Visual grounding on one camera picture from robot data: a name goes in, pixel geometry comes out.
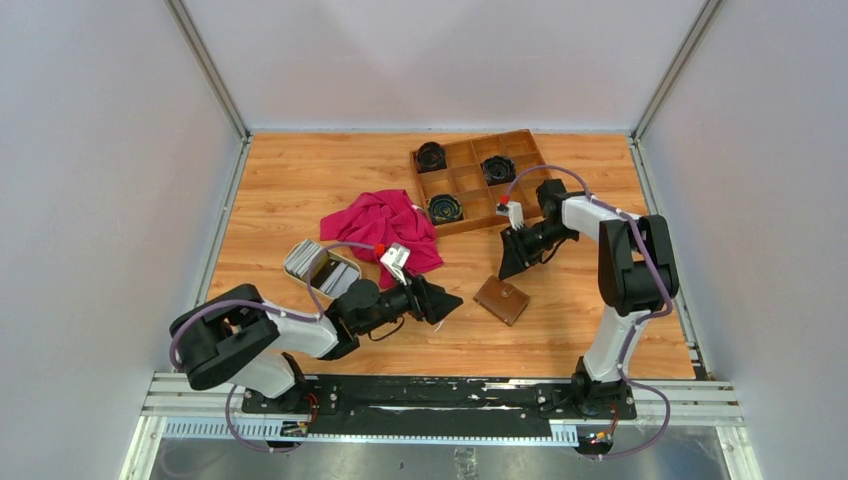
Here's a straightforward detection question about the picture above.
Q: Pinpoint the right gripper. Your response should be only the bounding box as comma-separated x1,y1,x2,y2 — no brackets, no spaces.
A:
499,220,578,281

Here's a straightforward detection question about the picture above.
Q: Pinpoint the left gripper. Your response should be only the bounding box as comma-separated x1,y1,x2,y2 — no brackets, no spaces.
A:
356,267,462,336

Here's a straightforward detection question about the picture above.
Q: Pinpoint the brown leather card holder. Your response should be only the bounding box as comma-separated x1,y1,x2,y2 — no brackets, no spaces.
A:
473,275,530,327

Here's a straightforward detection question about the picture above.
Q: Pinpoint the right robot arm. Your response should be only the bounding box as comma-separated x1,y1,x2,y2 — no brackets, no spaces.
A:
496,180,679,418

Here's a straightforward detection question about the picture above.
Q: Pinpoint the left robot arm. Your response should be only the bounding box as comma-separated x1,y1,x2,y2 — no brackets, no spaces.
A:
169,275,463,413

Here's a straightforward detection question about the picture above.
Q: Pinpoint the beige oval card box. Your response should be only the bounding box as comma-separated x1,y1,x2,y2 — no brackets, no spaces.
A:
282,239,364,301

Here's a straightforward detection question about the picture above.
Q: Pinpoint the black coiled belt centre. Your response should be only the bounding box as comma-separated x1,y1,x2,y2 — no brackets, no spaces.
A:
481,155,517,186

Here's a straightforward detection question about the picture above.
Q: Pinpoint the black coiled belt bottom-left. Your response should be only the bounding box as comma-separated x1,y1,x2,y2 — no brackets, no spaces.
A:
427,194,464,226

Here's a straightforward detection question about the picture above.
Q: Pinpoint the wooden compartment tray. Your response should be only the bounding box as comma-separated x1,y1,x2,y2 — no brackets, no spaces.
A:
409,130,551,237

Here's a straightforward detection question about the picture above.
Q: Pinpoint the magenta cloth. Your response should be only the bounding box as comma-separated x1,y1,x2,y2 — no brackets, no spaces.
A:
320,189,444,275

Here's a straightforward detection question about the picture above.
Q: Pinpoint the black coiled belt top-left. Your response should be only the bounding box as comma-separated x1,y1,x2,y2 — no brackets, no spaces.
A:
415,141,447,174

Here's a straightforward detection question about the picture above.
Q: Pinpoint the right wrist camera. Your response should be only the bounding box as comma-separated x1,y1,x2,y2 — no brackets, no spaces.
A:
495,194,525,230

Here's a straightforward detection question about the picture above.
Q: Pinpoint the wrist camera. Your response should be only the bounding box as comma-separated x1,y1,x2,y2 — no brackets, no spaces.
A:
374,243,410,285
495,194,525,230

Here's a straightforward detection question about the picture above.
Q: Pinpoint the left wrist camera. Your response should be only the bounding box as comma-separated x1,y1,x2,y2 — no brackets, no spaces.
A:
374,243,410,285

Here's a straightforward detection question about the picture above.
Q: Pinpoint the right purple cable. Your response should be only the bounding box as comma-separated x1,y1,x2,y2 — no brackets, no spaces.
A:
503,164,674,462

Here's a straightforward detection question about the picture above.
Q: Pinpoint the purple cable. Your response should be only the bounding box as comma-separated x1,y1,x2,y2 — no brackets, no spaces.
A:
168,241,386,455
503,164,674,462

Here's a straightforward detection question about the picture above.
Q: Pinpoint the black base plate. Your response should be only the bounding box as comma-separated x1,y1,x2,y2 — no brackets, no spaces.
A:
241,374,637,438

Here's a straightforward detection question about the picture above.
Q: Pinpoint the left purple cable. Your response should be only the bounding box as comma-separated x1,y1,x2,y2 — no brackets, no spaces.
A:
168,241,386,455

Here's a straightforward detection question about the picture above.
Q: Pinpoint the aluminium frame rail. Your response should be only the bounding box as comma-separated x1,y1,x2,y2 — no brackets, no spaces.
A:
121,373,761,479

